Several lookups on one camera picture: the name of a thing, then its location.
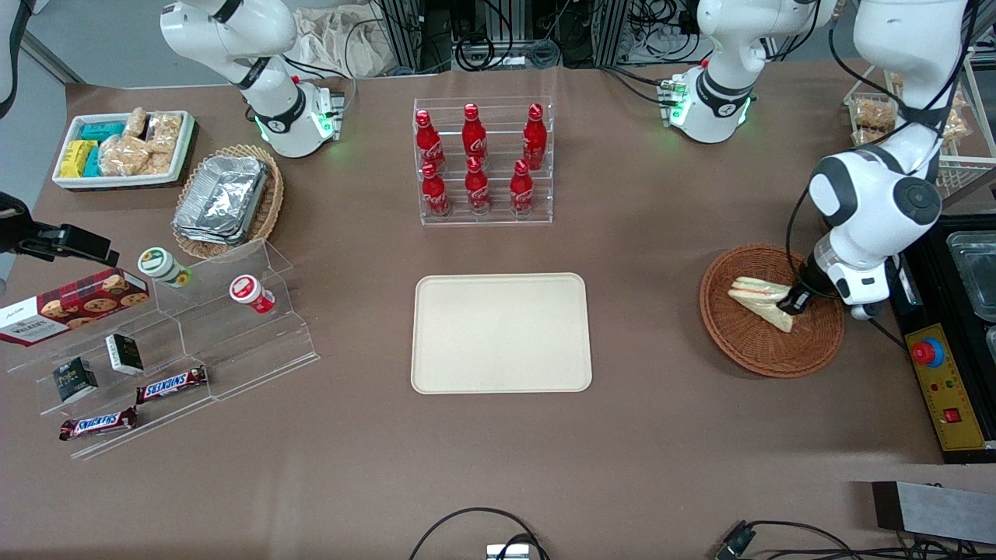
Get triangular sandwich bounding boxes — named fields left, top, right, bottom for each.
left=728, top=276, right=798, bottom=334

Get round brown wicker basket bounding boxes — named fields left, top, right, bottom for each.
left=699, top=244, right=846, bottom=380

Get oval light wicker basket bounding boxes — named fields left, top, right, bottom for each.
left=171, top=144, right=285, bottom=261

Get beige plastic tray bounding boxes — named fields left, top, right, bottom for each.
left=411, top=272, right=593, bottom=395

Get red tartan cookie box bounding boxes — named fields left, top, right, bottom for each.
left=0, top=267, right=150, bottom=348

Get white rectangular snack bin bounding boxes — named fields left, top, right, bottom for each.
left=51, top=110, right=197, bottom=191

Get green-lid white cup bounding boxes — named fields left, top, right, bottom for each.
left=138, top=247, right=192, bottom=289

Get yellow snack packet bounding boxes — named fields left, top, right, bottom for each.
left=59, top=140, right=97, bottom=179

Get small dark green box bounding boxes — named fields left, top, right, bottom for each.
left=52, top=357, right=100, bottom=404
left=105, top=334, right=145, bottom=376

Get steel pan insert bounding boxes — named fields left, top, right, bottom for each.
left=945, top=229, right=996, bottom=324

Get stacked aluminium foil trays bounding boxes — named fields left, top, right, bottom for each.
left=173, top=156, right=271, bottom=246

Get black appliance with yellow panel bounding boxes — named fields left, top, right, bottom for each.
left=886, top=167, right=996, bottom=465

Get brown Snickers bar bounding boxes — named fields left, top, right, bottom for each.
left=135, top=365, right=209, bottom=405
left=59, top=407, right=139, bottom=442

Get red-lid white cup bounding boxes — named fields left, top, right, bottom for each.
left=229, top=275, right=276, bottom=315

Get clear acrylic stepped display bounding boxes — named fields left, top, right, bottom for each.
left=6, top=237, right=321, bottom=461

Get grey metal block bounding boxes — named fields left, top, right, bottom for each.
left=871, top=481, right=996, bottom=545

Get red cola bottle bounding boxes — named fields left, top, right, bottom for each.
left=465, top=156, right=492, bottom=215
left=522, top=103, right=548, bottom=170
left=510, top=159, right=535, bottom=215
left=414, top=109, right=447, bottom=172
left=462, top=103, right=488, bottom=164
left=420, top=162, right=451, bottom=217

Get clear acrylic bottle rack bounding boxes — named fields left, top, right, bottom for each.
left=412, top=96, right=555, bottom=227

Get beige cloth bag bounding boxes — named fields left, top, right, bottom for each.
left=292, top=6, right=405, bottom=79

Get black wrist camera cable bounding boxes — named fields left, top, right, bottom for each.
left=784, top=0, right=980, bottom=300

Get dark right wrist camera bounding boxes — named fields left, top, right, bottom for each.
left=0, top=192, right=37, bottom=256

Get white wire rack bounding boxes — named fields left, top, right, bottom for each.
left=844, top=47, right=996, bottom=195

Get black cable with connector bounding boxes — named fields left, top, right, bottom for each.
left=714, top=520, right=996, bottom=560

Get black looped cable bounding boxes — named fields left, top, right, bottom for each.
left=409, top=507, right=551, bottom=560

